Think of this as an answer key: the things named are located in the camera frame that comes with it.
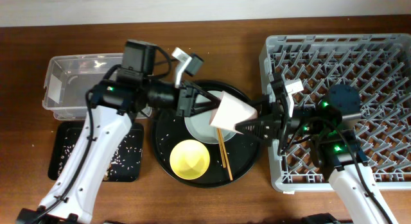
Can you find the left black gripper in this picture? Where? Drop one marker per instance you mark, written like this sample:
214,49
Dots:
186,97

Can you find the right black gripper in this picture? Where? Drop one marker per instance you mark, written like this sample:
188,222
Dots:
279,126

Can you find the pink cup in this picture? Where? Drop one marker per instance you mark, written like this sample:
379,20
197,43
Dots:
230,112

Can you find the yellow bowl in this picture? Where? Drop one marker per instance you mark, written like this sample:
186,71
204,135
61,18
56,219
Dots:
189,159

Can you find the food scraps pile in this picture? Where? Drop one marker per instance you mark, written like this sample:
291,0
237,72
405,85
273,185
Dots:
114,163

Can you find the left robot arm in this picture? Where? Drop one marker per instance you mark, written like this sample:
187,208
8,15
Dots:
147,76

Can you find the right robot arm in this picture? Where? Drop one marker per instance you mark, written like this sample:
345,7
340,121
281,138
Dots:
335,150

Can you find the grey dishwasher rack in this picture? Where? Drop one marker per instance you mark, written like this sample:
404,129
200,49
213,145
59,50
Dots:
377,66

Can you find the grey round plate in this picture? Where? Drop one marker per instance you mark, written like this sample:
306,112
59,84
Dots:
198,125

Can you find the round black serving tray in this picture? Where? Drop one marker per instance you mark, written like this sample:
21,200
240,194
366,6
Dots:
169,129

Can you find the wooden chopstick left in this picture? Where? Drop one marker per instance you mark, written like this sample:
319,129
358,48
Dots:
220,142

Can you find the wooden chopstick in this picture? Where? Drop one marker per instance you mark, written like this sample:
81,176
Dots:
228,167
220,142

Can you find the wooden chopstick right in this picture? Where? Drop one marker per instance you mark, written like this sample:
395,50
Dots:
228,167

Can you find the black rectangular tray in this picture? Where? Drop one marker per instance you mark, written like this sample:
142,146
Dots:
131,149

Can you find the clear plastic storage bin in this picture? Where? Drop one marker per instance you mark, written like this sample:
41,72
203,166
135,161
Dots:
69,77

